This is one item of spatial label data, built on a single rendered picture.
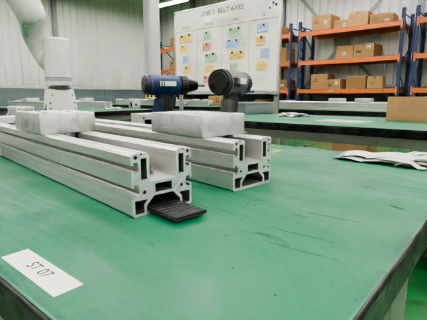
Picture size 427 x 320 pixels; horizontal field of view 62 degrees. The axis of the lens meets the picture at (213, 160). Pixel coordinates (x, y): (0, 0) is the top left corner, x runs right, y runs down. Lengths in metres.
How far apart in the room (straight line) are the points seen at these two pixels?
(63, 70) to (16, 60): 11.82
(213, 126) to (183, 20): 4.03
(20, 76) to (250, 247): 12.83
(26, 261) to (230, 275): 0.20
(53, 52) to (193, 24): 3.32
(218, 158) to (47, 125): 0.34
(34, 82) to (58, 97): 11.96
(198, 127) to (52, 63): 0.77
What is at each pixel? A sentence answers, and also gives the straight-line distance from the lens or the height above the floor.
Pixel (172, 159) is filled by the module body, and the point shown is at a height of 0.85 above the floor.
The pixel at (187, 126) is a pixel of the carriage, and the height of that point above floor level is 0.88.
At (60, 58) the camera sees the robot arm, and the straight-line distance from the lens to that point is 1.31.
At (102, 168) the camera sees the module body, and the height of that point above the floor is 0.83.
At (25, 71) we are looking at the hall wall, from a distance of 13.19.
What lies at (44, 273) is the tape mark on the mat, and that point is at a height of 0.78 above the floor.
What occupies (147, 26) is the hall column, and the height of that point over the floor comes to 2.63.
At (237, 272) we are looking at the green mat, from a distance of 0.34.
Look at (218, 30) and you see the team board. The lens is 4.25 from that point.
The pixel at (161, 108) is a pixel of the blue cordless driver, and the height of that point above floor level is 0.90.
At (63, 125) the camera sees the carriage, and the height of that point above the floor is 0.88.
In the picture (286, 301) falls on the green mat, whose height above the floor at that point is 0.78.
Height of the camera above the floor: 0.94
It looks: 10 degrees down
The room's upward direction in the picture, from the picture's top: straight up
